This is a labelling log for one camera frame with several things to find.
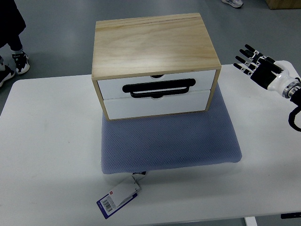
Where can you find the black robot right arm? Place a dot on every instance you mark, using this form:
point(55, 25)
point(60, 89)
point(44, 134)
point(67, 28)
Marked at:
point(295, 103)

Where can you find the white blue product tag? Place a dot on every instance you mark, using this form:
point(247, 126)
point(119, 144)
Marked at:
point(120, 195)

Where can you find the white lower drawer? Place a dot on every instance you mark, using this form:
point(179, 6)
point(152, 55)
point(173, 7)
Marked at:
point(121, 108)

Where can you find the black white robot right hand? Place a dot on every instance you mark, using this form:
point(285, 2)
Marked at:
point(268, 74)

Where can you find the white table leg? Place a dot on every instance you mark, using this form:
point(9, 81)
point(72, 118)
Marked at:
point(250, 221)

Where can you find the white sneaker top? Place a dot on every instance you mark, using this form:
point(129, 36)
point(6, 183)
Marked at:
point(234, 3)

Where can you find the black table bracket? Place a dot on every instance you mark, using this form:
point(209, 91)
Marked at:
point(291, 215)

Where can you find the cardboard box corner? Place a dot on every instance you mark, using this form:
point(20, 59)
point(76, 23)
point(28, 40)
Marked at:
point(283, 4)

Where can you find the white drawer black handle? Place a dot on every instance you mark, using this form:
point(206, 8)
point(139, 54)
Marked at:
point(120, 88)

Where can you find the person in black clothes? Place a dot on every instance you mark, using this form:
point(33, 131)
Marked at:
point(12, 25)

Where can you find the wooden drawer cabinet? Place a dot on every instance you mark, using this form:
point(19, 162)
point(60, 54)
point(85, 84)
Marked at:
point(153, 46)

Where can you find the blue grey cushion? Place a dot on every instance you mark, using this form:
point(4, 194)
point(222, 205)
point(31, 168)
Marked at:
point(170, 141)

